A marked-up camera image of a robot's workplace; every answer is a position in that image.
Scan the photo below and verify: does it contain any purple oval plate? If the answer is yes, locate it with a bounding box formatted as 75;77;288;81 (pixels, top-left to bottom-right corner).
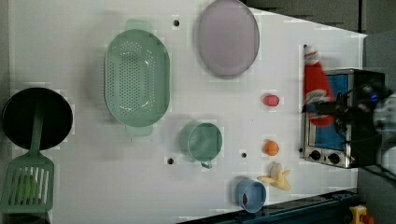
197;0;260;76

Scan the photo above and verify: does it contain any red green toy strawberry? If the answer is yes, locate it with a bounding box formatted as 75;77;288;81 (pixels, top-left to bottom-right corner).
262;94;279;107

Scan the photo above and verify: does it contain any orange toy fruit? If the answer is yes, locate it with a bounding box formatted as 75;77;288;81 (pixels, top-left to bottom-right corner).
263;141;279;156

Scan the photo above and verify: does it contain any black toaster oven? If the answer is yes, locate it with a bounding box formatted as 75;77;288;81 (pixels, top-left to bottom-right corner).
300;68;391;169

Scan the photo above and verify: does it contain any green slotted spatula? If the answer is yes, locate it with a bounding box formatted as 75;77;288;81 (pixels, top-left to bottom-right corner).
1;103;54;214

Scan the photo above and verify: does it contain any green metal mug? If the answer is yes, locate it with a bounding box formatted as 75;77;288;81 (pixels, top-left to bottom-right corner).
179;120;222;169

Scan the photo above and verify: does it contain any green perforated colander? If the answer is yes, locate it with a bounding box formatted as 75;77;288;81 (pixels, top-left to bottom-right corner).
105;19;171;137

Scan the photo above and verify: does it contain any blue bowl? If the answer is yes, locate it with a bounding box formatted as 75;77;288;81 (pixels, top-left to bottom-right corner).
234;179;266;213

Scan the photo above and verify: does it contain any yellow red clamp tool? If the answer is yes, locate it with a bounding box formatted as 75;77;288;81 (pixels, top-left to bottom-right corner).
349;205;375;224

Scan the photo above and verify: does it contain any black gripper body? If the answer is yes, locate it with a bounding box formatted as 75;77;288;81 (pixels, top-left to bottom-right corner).
334;84;393;131

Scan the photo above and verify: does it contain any green toy vegetable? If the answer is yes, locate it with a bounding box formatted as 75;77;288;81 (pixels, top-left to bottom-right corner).
16;175;38;200

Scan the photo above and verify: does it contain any peeled toy banana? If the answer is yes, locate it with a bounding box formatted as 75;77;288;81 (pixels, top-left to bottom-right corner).
257;162;290;190

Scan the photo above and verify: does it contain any red toy strawberry in bowl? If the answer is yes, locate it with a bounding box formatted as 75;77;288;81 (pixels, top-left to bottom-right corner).
243;193;248;205

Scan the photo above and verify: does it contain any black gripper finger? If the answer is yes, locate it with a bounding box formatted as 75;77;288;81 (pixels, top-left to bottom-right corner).
303;102;336;114

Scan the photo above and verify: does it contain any red ketchup bottle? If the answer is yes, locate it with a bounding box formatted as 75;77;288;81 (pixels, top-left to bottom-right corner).
304;45;334;127

